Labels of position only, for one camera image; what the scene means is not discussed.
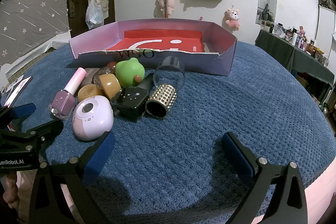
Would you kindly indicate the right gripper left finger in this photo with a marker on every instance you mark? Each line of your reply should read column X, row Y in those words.
column 90, row 164

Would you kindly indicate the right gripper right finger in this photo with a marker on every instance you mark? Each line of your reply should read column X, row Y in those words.
column 288, row 202

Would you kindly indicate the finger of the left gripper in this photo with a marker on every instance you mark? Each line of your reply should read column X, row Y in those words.
column 11, row 113
column 46, row 131

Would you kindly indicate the purple nail polish bottle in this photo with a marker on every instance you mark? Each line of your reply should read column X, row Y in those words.
column 64, row 101

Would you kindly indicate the white pink round device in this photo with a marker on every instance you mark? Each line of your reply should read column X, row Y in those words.
column 92, row 118

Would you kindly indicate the amber ring holder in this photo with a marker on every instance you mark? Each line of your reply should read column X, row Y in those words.
column 88, row 91

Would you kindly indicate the black star nail polish bottle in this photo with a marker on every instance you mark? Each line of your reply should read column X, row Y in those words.
column 130, row 104

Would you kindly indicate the amber dome cap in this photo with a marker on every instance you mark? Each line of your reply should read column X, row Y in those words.
column 110, row 85

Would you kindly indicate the glitter bottle brown ball cap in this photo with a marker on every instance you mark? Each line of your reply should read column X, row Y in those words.
column 108, row 69

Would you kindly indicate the gold studded cylinder cap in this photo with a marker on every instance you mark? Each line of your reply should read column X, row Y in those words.
column 161, row 101

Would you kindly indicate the green frog toy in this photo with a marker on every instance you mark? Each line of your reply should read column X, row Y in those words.
column 129, row 72

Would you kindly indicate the clear plastic cup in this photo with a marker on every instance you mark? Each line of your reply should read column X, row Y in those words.
column 170, row 71

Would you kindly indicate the brown eye shadow case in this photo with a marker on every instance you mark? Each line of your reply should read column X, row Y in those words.
column 88, row 79

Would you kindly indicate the person left hand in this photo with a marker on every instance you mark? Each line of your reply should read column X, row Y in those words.
column 10, row 196

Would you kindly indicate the smartphone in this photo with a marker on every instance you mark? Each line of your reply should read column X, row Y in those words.
column 17, row 91

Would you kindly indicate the white plastic bag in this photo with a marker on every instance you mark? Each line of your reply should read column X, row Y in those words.
column 94, row 17

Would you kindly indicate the dark green clothed side table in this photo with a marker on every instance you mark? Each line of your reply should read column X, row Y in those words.
column 293, row 58

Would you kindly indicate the red paper liner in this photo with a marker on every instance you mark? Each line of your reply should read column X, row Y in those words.
column 161, row 40

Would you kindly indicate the purple cardboard box tray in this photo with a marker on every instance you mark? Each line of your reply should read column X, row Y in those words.
column 90, row 49

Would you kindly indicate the pink pig plush right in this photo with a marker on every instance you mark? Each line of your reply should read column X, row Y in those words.
column 232, row 20

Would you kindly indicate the orange tipped mop pole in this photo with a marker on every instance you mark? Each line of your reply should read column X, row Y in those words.
column 166, row 1

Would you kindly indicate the door handle plate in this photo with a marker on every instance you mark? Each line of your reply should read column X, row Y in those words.
column 72, row 7

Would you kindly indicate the pink plush on wall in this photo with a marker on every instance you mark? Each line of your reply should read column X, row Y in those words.
column 161, row 4

